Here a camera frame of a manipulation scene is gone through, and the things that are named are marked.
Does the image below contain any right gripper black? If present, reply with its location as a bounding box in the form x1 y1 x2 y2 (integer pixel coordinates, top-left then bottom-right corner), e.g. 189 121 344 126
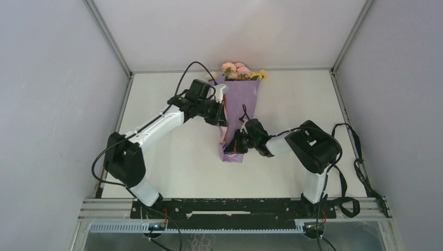
224 129 258 154

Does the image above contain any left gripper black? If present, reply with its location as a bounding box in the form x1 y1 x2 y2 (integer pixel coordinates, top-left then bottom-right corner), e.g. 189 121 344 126
197 97 228 127

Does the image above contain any pink wrapping paper sheet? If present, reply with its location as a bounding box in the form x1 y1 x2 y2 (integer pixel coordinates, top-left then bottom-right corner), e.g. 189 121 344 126
216 76 260 164

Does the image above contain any pink fake flower stem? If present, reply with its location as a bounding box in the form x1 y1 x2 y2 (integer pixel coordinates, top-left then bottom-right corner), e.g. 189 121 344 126
221 62 251 81

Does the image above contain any yellow fake flower stem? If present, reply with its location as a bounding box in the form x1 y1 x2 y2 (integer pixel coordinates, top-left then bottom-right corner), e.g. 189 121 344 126
249 70 268 81

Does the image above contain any white fake flower stem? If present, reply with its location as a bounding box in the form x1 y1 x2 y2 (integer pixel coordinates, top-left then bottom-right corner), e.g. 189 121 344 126
206 71 220 82

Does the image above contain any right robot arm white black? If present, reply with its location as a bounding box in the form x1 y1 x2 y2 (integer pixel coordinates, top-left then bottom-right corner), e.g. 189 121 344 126
224 119 343 218

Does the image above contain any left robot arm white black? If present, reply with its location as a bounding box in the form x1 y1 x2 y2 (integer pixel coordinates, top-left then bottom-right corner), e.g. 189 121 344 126
104 95 225 218

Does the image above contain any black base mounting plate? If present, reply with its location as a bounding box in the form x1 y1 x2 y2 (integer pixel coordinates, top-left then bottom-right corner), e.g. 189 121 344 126
130 198 336 230

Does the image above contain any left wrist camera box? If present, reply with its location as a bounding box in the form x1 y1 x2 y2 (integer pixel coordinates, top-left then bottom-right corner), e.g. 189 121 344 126
185 79 229 103

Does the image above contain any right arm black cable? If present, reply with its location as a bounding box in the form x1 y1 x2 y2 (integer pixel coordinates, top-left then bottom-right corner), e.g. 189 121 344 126
239 104 343 251

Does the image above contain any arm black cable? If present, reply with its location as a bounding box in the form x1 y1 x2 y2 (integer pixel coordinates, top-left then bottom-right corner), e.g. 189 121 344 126
239 104 343 251
91 61 219 251

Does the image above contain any white cable duct strip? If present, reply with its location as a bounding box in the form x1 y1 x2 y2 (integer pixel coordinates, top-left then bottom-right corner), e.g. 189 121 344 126
89 222 305 234

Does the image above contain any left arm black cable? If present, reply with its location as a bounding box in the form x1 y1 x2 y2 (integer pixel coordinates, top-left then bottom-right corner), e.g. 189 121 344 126
91 61 219 251

